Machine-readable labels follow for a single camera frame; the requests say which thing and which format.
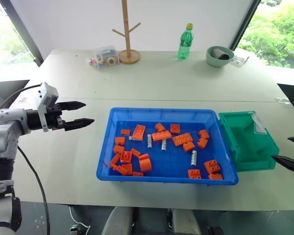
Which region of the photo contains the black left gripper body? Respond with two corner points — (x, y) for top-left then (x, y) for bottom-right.
(46, 102), (66, 131)

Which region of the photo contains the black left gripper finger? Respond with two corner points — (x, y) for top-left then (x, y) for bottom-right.
(64, 118), (96, 132)
(60, 100), (87, 112)

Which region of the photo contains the green plastic bin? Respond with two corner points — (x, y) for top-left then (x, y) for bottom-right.
(218, 110), (280, 172)

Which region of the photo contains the clear box with colourful rings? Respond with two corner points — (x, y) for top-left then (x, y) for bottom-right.
(92, 45), (121, 71)

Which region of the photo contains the dark panel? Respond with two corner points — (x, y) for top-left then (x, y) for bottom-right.
(276, 83), (294, 118)
(0, 79), (30, 114)

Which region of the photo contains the large orange block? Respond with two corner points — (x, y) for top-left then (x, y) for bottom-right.
(171, 132), (195, 148)
(133, 124), (146, 141)
(203, 159), (221, 174)

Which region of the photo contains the wooden tree stand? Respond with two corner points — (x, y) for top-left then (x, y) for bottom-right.
(112, 0), (142, 65)

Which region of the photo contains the blue plastic tray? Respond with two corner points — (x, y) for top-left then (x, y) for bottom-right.
(96, 107), (239, 186)

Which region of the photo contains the clear plastic package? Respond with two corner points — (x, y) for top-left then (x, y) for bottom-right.
(231, 54), (250, 67)

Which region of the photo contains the grey rounded shape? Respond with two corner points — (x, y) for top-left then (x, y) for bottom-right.
(171, 209), (202, 235)
(103, 206), (136, 235)

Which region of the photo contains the pale green bowl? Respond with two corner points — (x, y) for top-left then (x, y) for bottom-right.
(206, 46), (235, 68)

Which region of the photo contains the green plastic bottle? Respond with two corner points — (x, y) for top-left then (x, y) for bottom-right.
(177, 23), (195, 60)

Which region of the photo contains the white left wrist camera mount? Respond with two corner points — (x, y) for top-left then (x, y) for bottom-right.
(33, 82), (59, 133)

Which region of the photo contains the black window frame bar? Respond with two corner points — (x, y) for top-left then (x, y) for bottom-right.
(5, 0), (44, 67)
(229, 0), (262, 50)

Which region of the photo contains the white floor cable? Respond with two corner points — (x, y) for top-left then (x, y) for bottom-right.
(69, 207), (92, 232)

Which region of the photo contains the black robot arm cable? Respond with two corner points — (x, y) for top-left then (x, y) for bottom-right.
(8, 84), (51, 235)

